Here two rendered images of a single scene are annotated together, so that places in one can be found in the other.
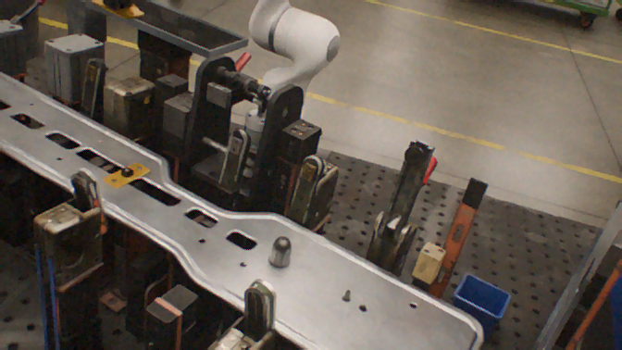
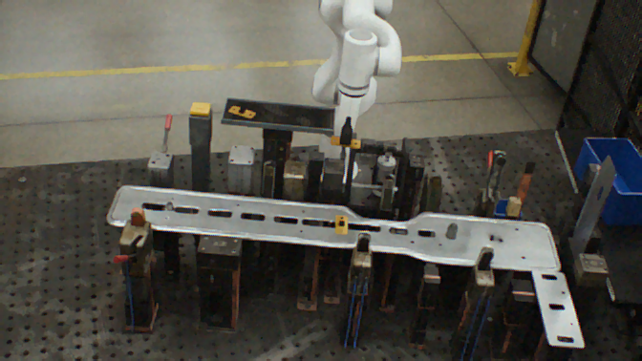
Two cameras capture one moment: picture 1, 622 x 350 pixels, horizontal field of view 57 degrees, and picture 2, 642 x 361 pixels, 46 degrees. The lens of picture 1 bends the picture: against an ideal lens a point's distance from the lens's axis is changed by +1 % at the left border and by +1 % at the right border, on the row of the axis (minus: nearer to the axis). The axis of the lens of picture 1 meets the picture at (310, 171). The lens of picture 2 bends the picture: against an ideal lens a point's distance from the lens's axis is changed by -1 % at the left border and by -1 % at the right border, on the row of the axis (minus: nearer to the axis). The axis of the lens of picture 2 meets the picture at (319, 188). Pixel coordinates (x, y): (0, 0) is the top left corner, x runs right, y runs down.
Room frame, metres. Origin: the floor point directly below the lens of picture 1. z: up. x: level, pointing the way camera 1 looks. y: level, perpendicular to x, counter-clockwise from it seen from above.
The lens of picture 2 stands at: (-0.72, 1.20, 2.53)
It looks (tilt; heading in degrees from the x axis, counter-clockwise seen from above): 38 degrees down; 334
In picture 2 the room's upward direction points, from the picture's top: 6 degrees clockwise
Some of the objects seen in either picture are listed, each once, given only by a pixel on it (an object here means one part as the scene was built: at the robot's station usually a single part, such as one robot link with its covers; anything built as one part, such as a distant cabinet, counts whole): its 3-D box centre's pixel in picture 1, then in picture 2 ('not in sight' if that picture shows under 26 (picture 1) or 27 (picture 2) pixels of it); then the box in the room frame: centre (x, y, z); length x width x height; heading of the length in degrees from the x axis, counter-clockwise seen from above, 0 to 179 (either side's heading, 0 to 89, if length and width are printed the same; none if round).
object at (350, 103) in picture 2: not in sight; (351, 103); (0.86, 0.35, 1.44); 0.10 x 0.07 x 0.11; 151
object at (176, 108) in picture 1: (184, 177); (330, 210); (1.05, 0.27, 0.89); 0.13 x 0.11 x 0.38; 155
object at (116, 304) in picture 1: (132, 237); (336, 258); (0.87, 0.32, 0.84); 0.13 x 0.05 x 0.29; 155
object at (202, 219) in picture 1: (196, 284); (392, 266); (0.78, 0.16, 0.84); 0.12 x 0.05 x 0.29; 155
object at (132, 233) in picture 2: not in sight; (139, 277); (0.94, 0.94, 0.88); 0.15 x 0.11 x 0.36; 155
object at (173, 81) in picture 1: (168, 158); (311, 202); (1.09, 0.32, 0.90); 0.05 x 0.05 x 0.40; 65
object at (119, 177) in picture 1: (127, 172); (341, 223); (0.86, 0.33, 1.01); 0.08 x 0.04 x 0.01; 155
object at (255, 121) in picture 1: (236, 180); (371, 200); (1.00, 0.15, 0.94); 0.18 x 0.13 x 0.49; 65
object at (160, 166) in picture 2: (6, 94); (162, 202); (1.26, 0.79, 0.88); 0.11 x 0.10 x 0.36; 155
